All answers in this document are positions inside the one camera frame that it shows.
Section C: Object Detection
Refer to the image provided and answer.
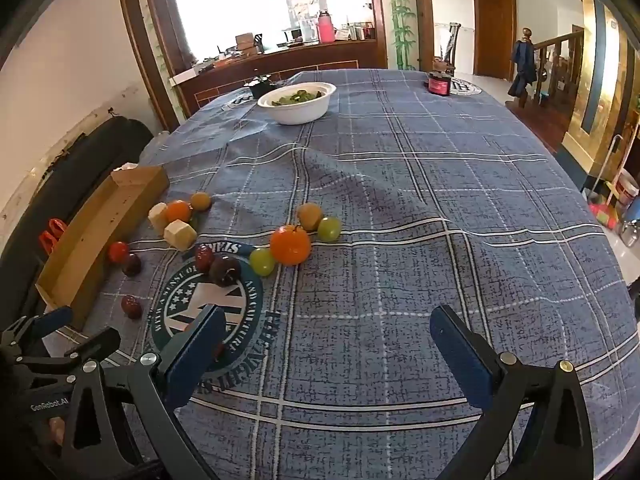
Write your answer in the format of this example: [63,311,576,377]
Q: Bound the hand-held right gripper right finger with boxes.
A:
[430,304,597,480]

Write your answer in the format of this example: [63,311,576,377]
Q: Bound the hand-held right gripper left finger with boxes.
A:
[60,305,228,480]

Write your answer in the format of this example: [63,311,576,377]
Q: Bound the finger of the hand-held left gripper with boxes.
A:
[20,327,121,378]
[0,306,74,356]

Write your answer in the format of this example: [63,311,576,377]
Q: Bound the long cardboard box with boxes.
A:
[35,165,169,331]

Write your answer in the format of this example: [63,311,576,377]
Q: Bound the pale faceted block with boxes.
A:
[148,202,169,235]
[164,220,198,251]

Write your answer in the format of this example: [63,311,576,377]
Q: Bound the green grape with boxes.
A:
[249,247,276,277]
[317,216,342,242]

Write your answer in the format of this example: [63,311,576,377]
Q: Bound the person's left hand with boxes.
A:
[47,416,67,448]

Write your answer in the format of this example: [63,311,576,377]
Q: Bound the red scissors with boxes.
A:
[39,218,68,254]

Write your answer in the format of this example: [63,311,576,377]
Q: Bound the dark purple plum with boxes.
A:
[209,255,242,288]

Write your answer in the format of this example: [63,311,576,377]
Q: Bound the large orange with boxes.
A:
[270,225,312,266]

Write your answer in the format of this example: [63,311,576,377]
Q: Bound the black bag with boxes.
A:
[0,117,154,321]

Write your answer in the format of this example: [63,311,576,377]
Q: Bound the blue plaid tablecloth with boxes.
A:
[42,67,640,480]

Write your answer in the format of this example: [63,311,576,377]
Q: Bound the white bowl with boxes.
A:
[257,81,337,126]

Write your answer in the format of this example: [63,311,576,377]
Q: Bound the red jar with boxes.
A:
[427,71,452,96]

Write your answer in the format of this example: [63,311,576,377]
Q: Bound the green leafy vegetables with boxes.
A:
[272,89,323,107]

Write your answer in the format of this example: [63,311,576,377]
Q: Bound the wooden counter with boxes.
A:
[170,40,388,117]

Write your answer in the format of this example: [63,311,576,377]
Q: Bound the blue jacket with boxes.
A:
[508,40,538,98]

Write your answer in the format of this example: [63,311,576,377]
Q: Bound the wooden stair railing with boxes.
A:
[532,29,586,106]

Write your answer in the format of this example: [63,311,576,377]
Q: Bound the black chair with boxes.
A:
[434,22,462,73]

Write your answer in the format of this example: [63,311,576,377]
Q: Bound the wooden door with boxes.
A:
[472,0,517,81]

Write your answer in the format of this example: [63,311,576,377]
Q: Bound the pink water bottle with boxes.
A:
[316,10,336,43]

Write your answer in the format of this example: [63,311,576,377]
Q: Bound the bamboo wall decal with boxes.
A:
[382,0,418,71]

